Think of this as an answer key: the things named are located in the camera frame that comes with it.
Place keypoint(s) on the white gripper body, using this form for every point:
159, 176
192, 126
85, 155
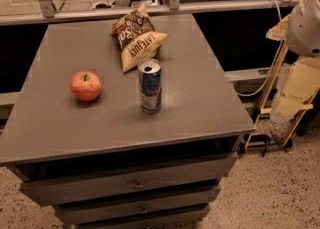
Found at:
305, 26

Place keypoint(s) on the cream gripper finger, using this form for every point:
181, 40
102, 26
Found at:
279, 31
287, 107

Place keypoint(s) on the Red Bull can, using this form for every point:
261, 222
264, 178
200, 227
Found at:
149, 71

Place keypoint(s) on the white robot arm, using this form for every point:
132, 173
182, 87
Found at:
303, 29

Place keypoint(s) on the yellow Late July chip bag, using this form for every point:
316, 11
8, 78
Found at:
144, 46

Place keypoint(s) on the grey drawer cabinet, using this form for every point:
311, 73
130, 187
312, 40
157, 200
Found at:
51, 134

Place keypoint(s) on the brown chip bag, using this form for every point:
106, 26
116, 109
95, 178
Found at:
132, 25

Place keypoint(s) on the bottom grey drawer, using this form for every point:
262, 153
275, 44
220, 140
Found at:
152, 220

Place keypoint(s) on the grey drawer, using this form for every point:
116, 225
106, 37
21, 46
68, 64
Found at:
133, 179
152, 220
139, 206

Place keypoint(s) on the red apple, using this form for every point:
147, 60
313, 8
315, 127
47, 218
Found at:
85, 85

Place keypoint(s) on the top grey drawer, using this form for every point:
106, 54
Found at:
133, 179

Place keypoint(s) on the middle grey drawer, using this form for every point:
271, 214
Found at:
139, 206

